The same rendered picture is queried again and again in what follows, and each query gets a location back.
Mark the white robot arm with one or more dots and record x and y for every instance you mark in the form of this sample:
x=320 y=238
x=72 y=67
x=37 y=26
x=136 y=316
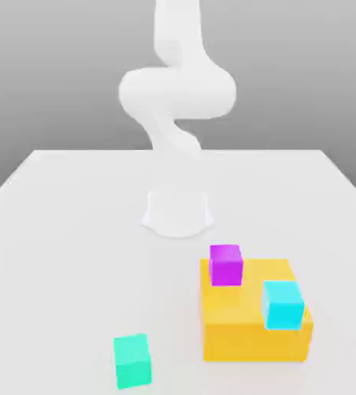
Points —
x=177 y=92

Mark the large orange box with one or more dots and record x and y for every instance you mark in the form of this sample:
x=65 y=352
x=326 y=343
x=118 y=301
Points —
x=236 y=330

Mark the small purple cube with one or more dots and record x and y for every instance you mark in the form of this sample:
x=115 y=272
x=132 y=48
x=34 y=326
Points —
x=226 y=268

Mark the small green cube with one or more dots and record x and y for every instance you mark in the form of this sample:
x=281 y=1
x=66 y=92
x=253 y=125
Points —
x=132 y=364

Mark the small cyan cube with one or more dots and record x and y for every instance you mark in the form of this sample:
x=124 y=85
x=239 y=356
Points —
x=284 y=307

